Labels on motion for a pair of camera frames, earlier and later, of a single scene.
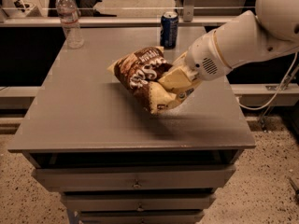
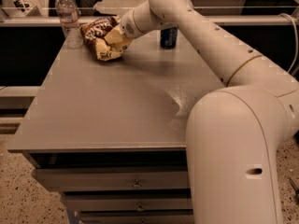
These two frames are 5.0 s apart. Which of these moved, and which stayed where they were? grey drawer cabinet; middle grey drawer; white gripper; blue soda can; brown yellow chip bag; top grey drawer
Moved: white gripper; brown yellow chip bag
Stayed: blue soda can; middle grey drawer; grey drawer cabinet; top grey drawer
